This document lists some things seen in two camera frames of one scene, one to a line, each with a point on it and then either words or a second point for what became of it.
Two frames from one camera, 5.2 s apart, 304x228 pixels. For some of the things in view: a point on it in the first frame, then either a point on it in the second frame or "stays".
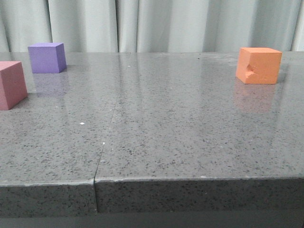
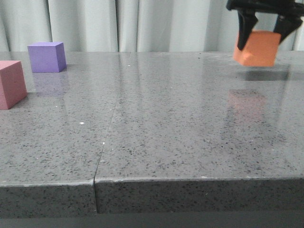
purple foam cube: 47,58 stays
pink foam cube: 13,88 stays
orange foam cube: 258,65 → 261,49
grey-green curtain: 152,26 stays
